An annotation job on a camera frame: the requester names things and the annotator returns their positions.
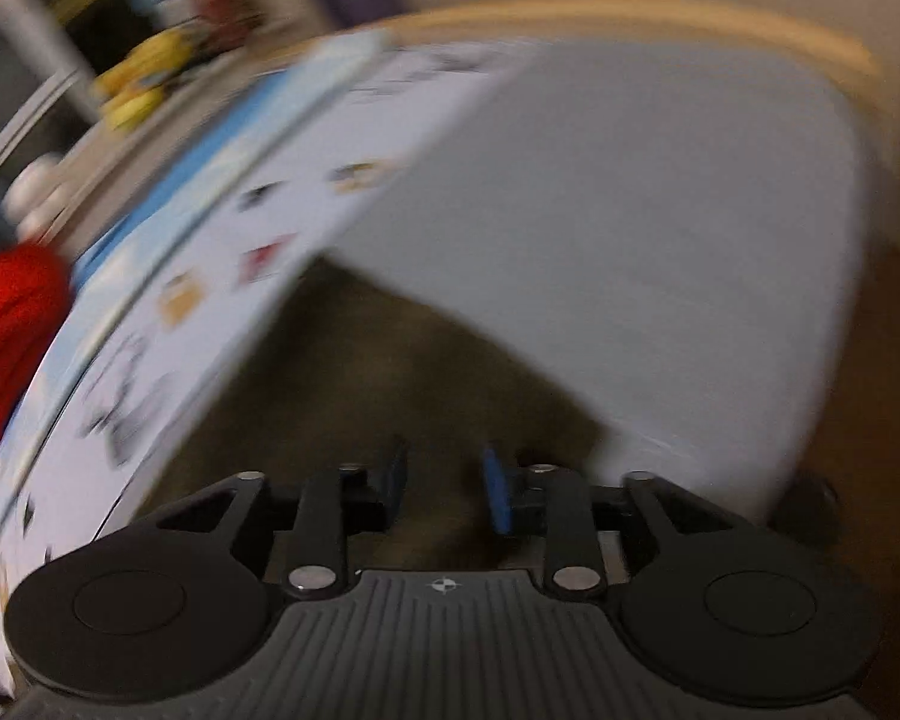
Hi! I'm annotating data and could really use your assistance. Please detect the brown corduroy pants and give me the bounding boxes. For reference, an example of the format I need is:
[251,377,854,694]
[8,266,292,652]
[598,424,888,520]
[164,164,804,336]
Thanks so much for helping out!
[139,259,606,571]

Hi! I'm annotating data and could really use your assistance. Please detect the red folded blanket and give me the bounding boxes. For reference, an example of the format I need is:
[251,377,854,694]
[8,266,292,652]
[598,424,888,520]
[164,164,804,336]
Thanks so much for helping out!
[0,242,73,442]

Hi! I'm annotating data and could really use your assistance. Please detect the printed fashion home bedsheet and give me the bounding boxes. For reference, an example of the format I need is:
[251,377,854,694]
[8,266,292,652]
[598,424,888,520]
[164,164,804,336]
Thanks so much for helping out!
[0,39,538,695]

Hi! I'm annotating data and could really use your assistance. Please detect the blue white patterned sheet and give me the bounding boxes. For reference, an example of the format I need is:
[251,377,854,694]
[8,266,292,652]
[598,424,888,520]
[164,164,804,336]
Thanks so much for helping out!
[0,29,397,511]

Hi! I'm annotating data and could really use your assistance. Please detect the white plush toy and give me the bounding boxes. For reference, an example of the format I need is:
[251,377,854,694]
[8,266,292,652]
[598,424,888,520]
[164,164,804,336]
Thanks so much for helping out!
[1,153,68,241]

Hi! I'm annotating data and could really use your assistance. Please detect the yellow plush toys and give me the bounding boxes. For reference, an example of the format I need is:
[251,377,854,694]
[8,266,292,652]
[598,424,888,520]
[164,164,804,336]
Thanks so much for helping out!
[94,28,199,132]

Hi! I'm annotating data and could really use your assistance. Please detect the dark red cushion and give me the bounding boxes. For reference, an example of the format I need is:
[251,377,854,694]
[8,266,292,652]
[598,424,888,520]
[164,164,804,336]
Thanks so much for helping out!
[193,0,265,52]

